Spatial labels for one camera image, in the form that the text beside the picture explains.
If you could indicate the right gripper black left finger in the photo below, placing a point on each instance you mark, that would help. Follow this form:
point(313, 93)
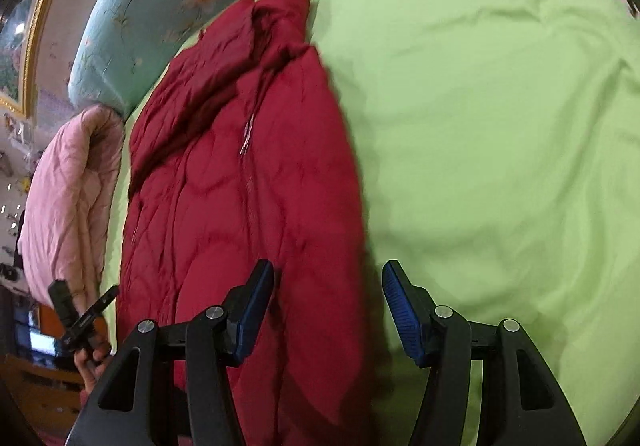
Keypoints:
point(162, 374)

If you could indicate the red quilted puffer jacket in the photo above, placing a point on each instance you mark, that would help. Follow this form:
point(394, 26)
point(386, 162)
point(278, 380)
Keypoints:
point(241, 154)

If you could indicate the person's left hand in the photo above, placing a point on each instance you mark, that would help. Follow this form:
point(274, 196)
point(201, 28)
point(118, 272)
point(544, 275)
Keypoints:
point(91, 365)

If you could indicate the pink folded quilt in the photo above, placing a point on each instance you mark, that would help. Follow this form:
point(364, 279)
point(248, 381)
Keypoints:
point(63, 237)

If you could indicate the white cabinet with clutter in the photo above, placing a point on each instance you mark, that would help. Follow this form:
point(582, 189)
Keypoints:
point(19, 158)

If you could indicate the gold framed landscape painting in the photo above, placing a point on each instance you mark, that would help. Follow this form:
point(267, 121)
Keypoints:
point(20, 36)

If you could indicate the light green bed sheet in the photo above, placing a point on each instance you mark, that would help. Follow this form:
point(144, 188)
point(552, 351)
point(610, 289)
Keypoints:
point(497, 151)

